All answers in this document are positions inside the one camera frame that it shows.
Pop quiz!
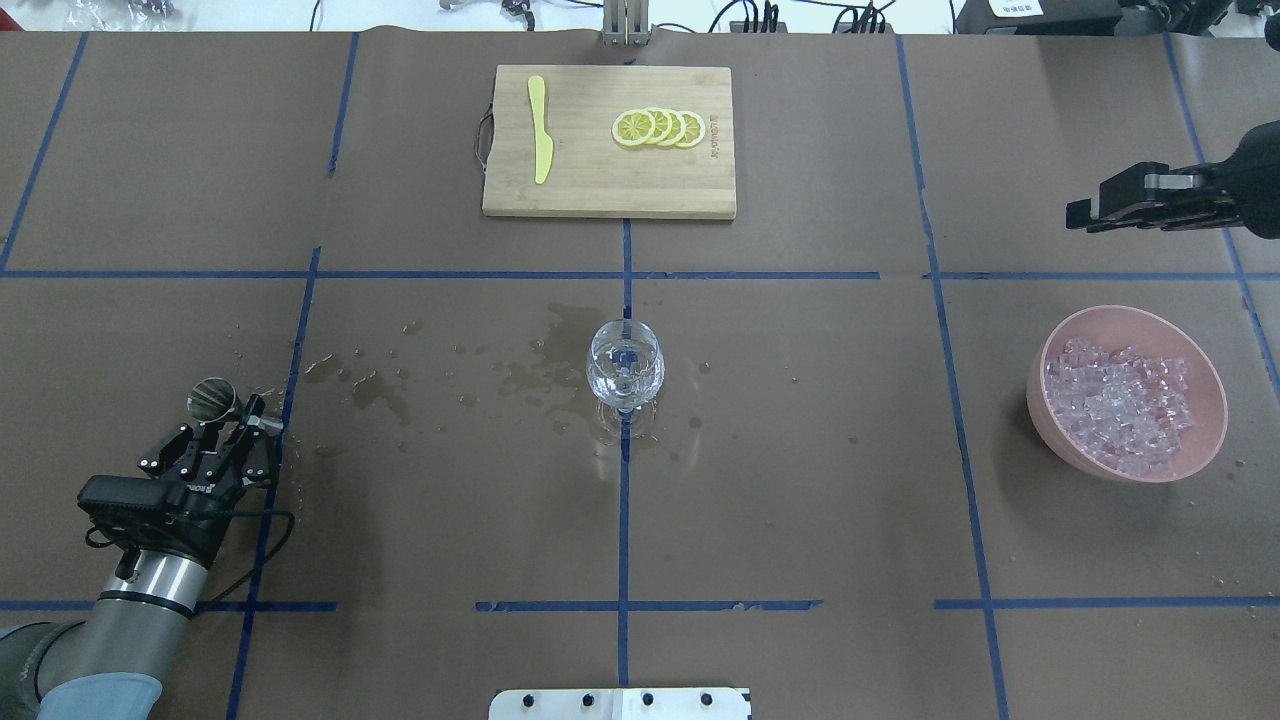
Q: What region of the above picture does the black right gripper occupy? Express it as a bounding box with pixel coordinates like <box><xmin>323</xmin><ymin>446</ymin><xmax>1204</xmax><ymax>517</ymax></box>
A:
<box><xmin>1065</xmin><ymin>161</ymin><xmax>1245</xmax><ymax>233</ymax></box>

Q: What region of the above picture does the bamboo cutting board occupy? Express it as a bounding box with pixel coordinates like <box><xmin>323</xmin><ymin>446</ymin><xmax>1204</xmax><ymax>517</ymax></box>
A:
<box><xmin>481</xmin><ymin>64</ymin><xmax>739</xmax><ymax>222</ymax></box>

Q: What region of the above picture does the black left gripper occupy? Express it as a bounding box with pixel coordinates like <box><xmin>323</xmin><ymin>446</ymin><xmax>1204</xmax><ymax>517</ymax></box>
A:
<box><xmin>128</xmin><ymin>395</ymin><xmax>284</xmax><ymax>568</ymax></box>

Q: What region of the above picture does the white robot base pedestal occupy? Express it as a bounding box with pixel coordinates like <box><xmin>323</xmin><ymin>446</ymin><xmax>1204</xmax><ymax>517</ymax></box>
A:
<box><xmin>486</xmin><ymin>687</ymin><xmax>753</xmax><ymax>719</ymax></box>

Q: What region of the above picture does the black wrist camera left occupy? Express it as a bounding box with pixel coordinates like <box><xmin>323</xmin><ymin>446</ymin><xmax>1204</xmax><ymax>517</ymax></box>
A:
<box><xmin>76</xmin><ymin>475</ymin><xmax>188</xmax><ymax>530</ymax></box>

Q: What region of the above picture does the steel double jigger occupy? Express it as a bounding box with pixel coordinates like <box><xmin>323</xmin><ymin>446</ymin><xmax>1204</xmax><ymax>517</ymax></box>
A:
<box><xmin>186</xmin><ymin>377</ymin><xmax>285</xmax><ymax>436</ymax></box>

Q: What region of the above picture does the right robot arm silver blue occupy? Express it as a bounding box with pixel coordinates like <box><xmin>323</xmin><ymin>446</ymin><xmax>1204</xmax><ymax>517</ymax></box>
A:
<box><xmin>1064</xmin><ymin>1</ymin><xmax>1277</xmax><ymax>240</ymax></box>

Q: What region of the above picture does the aluminium frame post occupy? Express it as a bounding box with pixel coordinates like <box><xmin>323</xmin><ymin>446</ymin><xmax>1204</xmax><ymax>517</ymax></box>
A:
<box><xmin>600</xmin><ymin>0</ymin><xmax>652</xmax><ymax>47</ymax></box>

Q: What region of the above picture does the pink plastic bowl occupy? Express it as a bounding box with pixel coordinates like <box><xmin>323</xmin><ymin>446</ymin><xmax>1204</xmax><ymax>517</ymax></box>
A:
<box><xmin>1027</xmin><ymin>305</ymin><xmax>1229</xmax><ymax>483</ymax></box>

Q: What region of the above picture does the clear wine glass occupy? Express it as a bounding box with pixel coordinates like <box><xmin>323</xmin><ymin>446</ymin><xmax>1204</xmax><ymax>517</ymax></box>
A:
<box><xmin>586</xmin><ymin>318</ymin><xmax>666</xmax><ymax>441</ymax></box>

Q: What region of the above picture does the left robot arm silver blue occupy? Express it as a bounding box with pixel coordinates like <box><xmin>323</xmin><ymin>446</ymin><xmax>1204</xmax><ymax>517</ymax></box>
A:
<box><xmin>3</xmin><ymin>377</ymin><xmax>284</xmax><ymax>719</ymax></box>

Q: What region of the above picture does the yellow plastic knife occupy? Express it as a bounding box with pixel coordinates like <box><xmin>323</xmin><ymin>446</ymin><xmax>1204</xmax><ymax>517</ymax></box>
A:
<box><xmin>527</xmin><ymin>76</ymin><xmax>556</xmax><ymax>184</ymax></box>

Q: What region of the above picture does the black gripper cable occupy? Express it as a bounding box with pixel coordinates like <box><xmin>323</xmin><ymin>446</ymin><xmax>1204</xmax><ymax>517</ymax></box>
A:
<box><xmin>200</xmin><ymin>505</ymin><xmax>296</xmax><ymax>601</ymax></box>

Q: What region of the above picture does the lemon slice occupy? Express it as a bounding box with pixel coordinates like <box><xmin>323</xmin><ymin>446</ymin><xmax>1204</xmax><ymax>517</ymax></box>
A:
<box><xmin>675</xmin><ymin>110</ymin><xmax>707</xmax><ymax>149</ymax></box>
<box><xmin>659</xmin><ymin>109</ymin><xmax>687</xmax><ymax>147</ymax></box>
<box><xmin>644</xmin><ymin>108</ymin><xmax>673</xmax><ymax>145</ymax></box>
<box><xmin>611</xmin><ymin>109</ymin><xmax>658</xmax><ymax>147</ymax></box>

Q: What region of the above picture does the pile of clear ice cubes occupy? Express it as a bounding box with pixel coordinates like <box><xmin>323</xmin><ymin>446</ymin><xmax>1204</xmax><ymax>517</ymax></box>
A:
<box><xmin>1041</xmin><ymin>336</ymin><xmax>1196</xmax><ymax>479</ymax></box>

